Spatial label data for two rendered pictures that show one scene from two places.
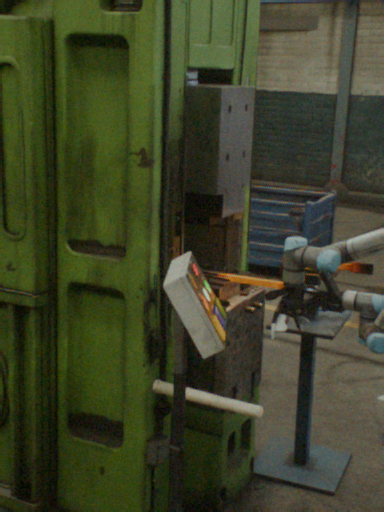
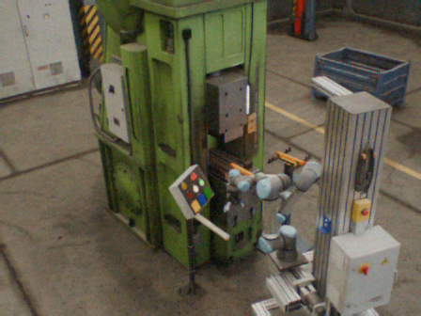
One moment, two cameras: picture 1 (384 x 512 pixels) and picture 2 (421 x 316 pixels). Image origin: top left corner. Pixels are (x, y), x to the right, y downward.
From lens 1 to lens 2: 1.94 m
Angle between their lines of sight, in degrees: 26
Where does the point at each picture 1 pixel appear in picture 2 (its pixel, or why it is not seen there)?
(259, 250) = not seen: hidden behind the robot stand
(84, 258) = (163, 153)
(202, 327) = (185, 207)
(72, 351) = (164, 189)
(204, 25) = (218, 50)
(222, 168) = (222, 121)
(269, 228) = (357, 85)
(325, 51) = not seen: outside the picture
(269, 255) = not seen: hidden behind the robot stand
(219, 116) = (218, 99)
